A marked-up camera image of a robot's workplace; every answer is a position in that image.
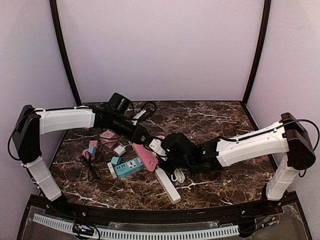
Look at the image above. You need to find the right black frame post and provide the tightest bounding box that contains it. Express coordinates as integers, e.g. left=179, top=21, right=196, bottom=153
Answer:
left=242, top=0, right=272, bottom=106

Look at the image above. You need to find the bright pink plug adapter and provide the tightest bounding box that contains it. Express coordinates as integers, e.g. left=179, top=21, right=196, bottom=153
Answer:
left=82, top=149, right=90, bottom=159

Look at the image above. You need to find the left black frame post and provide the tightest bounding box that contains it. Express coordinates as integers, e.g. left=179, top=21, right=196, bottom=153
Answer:
left=49, top=0, right=82, bottom=106

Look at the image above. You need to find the white power strip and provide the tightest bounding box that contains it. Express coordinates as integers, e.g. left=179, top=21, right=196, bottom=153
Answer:
left=154, top=168, right=181, bottom=205

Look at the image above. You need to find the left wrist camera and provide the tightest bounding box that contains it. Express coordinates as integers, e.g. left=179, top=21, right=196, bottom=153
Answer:
left=132, top=101, right=157, bottom=125

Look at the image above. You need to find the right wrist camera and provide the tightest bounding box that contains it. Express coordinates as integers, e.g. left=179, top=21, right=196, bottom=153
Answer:
left=147, top=135, right=168, bottom=161

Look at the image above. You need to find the white power cord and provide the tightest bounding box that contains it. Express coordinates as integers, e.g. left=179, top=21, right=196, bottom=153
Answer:
left=170, top=167, right=187, bottom=184

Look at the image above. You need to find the white usb charger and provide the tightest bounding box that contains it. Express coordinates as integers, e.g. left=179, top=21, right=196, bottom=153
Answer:
left=114, top=145, right=126, bottom=157

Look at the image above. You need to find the teal charger plug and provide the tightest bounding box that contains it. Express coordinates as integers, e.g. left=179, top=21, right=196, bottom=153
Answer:
left=110, top=156, right=122, bottom=166

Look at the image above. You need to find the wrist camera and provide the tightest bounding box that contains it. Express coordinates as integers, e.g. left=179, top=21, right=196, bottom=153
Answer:
left=132, top=101, right=157, bottom=125
left=147, top=135, right=168, bottom=161

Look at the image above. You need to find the black frame post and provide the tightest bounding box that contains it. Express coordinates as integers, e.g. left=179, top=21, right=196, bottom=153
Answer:
left=242, top=0, right=272, bottom=106
left=49, top=0, right=82, bottom=106

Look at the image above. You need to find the pink cube socket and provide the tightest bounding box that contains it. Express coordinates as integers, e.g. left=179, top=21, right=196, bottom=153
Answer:
left=99, top=130, right=120, bottom=149

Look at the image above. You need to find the black front rail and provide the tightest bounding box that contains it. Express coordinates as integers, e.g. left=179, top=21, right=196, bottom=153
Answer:
left=46, top=201, right=275, bottom=225

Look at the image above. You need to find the teal power strip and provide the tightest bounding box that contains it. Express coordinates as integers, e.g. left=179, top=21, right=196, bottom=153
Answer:
left=114, top=157, right=145, bottom=179

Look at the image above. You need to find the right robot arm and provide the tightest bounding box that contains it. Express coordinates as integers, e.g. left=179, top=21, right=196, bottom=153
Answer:
left=152, top=112, right=318, bottom=201

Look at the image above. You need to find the white slotted cable duct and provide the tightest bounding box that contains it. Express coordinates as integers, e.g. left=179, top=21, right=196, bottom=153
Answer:
left=32, top=213, right=240, bottom=240

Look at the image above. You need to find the left circuit board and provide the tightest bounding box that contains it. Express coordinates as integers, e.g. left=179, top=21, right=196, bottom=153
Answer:
left=72, top=223, right=94, bottom=236

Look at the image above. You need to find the black cable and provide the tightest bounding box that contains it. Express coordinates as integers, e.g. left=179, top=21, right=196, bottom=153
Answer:
left=80, top=149, right=102, bottom=182

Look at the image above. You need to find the pink triangular power strip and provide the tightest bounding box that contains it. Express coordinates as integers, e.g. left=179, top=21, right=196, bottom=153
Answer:
left=132, top=143, right=159, bottom=172

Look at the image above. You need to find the light pink charger block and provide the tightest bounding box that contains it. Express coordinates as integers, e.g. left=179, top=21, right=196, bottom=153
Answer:
left=87, top=140, right=98, bottom=159

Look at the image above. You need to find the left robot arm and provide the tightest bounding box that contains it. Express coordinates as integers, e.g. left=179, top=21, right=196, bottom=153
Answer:
left=7, top=92, right=150, bottom=202

